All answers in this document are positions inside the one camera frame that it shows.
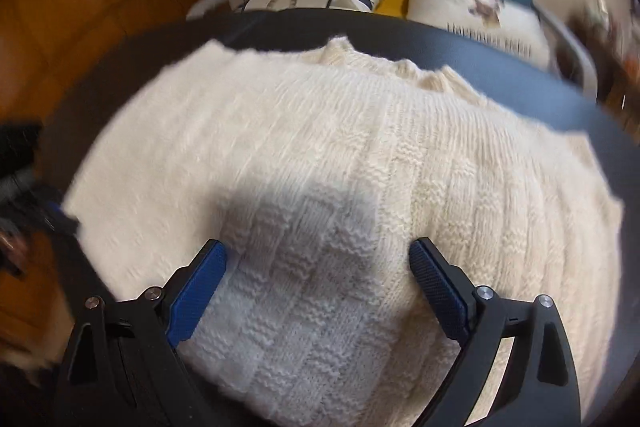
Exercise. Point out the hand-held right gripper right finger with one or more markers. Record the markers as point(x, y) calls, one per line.
point(440, 289)

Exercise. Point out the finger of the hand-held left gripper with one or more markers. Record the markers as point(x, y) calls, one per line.
point(60, 217)

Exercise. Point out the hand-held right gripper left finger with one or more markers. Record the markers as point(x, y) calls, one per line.
point(197, 292)

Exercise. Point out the white knit sweater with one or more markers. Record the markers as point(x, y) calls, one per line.
point(325, 132)

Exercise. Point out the deer print pillow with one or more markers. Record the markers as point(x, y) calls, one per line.
point(475, 22)

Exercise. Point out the wooden desk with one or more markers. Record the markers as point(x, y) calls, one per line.
point(615, 72)

